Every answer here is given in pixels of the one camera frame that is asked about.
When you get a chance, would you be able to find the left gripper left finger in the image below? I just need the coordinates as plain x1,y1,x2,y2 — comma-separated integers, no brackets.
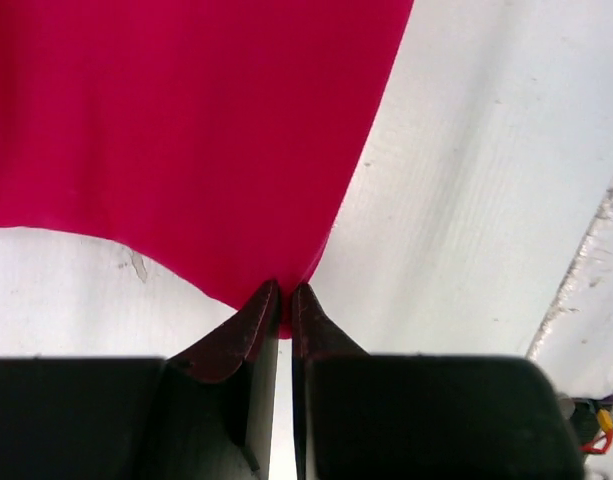
0,281,280,479

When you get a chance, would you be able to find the red t-shirt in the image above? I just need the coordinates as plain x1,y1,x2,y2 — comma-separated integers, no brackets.
0,1,412,308

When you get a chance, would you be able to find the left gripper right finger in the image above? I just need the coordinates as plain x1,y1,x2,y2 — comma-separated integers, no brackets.
291,284,585,479

